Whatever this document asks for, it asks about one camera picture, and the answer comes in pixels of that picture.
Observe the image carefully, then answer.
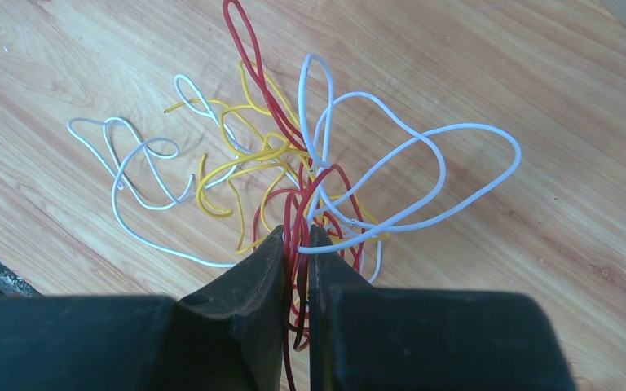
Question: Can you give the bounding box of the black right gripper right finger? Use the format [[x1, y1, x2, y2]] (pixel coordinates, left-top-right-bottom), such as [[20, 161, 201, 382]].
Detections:
[[308, 252, 575, 390]]

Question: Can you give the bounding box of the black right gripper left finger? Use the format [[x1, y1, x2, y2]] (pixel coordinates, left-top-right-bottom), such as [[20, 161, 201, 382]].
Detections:
[[0, 227, 284, 390]]

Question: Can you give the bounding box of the yellow cable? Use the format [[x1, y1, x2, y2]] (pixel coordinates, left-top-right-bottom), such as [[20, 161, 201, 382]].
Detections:
[[163, 59, 390, 256]]

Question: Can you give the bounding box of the white cable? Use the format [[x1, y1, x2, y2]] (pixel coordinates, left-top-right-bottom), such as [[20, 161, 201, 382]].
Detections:
[[67, 52, 523, 284]]

